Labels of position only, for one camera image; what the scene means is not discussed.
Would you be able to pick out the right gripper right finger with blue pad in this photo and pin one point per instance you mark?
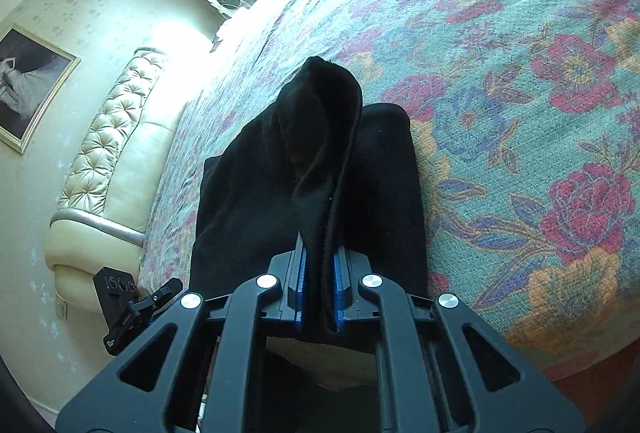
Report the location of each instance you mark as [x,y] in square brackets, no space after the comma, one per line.
[349,268]

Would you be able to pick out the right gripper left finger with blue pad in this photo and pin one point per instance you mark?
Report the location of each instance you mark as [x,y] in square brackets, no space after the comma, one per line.
[292,303]

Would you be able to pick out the black pants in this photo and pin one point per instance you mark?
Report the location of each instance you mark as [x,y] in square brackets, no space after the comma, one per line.
[320,168]

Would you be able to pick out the cream tufted headboard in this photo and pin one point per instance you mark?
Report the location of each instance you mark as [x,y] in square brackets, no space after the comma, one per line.
[106,201]

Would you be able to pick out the framed black white picture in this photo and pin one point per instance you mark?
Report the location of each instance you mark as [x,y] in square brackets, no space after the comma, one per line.
[33,70]

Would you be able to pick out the white round fan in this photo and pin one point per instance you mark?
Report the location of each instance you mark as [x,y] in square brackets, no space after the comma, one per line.
[228,8]

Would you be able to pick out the floral green bedspread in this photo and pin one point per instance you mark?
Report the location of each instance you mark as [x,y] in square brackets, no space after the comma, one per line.
[525,119]

